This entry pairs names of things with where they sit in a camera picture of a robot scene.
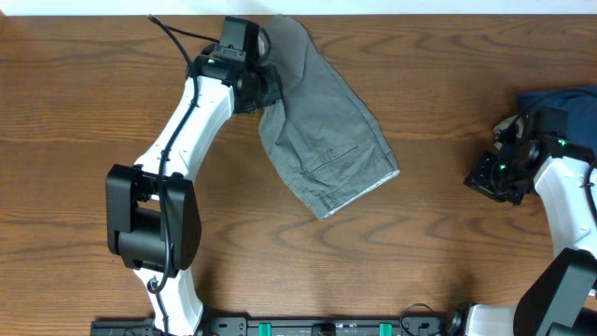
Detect grey shorts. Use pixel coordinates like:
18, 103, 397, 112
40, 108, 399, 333
258, 15, 400, 220

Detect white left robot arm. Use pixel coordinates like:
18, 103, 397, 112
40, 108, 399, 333
105, 42, 281, 335

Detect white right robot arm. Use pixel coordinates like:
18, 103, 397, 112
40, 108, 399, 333
445, 107, 596, 335

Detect folded beige garment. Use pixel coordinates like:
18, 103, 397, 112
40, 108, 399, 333
493, 115, 518, 142

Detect folded blue garment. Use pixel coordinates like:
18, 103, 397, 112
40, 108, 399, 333
517, 85, 596, 153

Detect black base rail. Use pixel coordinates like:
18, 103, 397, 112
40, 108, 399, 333
90, 303, 472, 336

